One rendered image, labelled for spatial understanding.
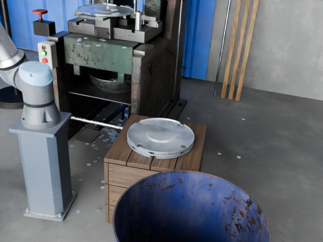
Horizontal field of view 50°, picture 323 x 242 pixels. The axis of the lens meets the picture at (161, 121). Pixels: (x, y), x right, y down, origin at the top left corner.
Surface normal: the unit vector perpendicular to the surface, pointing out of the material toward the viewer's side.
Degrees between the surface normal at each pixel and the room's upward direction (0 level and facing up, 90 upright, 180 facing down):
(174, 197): 88
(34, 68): 7
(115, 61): 90
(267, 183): 0
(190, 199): 88
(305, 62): 90
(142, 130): 0
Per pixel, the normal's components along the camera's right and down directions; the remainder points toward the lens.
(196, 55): -0.31, 0.44
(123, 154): 0.06, -0.88
